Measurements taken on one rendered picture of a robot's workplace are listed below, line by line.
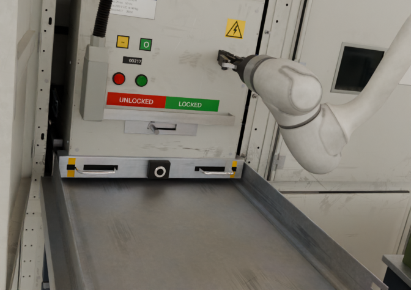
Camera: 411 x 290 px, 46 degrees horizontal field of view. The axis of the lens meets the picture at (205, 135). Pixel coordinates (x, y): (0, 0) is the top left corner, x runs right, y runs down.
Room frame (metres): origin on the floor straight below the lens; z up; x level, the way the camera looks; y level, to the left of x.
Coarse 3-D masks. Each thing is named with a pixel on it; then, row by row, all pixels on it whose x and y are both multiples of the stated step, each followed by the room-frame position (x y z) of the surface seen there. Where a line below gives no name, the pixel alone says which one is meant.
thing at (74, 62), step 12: (72, 0) 1.36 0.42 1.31; (264, 0) 1.39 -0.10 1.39; (72, 12) 1.34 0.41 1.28; (72, 24) 1.32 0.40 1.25; (72, 36) 1.30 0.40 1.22; (72, 48) 1.28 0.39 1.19; (72, 60) 1.26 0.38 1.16; (72, 72) 1.24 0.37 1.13; (72, 84) 1.23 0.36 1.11; (72, 96) 1.21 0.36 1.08; (60, 108) 1.45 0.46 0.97; (72, 108) 1.19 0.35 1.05; (60, 120) 1.42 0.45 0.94; (72, 120) 1.19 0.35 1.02; (60, 132) 1.40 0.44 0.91
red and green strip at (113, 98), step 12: (108, 96) 1.23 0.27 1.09; (120, 96) 1.24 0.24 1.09; (132, 96) 1.25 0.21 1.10; (144, 96) 1.26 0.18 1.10; (156, 96) 1.28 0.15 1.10; (168, 96) 1.29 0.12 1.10; (168, 108) 1.29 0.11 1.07; (180, 108) 1.31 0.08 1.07; (192, 108) 1.32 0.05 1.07; (204, 108) 1.34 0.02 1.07; (216, 108) 1.35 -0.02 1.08
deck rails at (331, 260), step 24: (240, 192) 1.32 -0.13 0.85; (264, 192) 1.26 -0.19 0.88; (72, 216) 1.00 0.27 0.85; (264, 216) 1.18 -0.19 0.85; (288, 216) 1.14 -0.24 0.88; (72, 240) 0.80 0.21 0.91; (288, 240) 1.07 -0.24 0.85; (312, 240) 1.03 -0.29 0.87; (72, 264) 0.78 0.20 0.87; (312, 264) 0.97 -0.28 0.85; (336, 264) 0.94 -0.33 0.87; (360, 264) 0.88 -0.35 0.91; (72, 288) 0.74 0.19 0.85; (336, 288) 0.88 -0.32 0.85; (360, 288) 0.87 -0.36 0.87; (384, 288) 0.82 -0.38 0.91
